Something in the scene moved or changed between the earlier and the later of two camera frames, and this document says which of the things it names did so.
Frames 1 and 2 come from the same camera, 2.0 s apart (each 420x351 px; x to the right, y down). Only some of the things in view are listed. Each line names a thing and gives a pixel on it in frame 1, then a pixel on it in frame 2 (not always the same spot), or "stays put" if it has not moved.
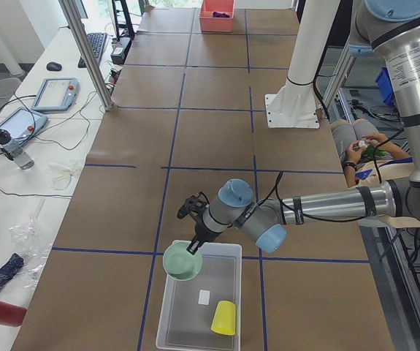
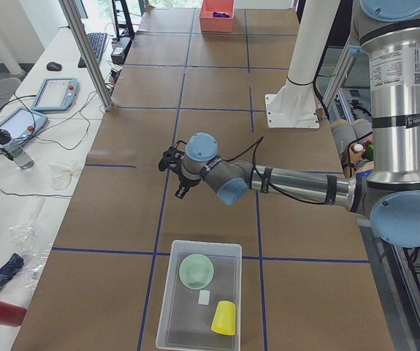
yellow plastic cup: (224, 320) stays put
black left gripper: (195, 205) to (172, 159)
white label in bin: (204, 297) stays put
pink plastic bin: (210, 24) stays put
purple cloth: (217, 14) stays put
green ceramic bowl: (179, 263) to (196, 271)
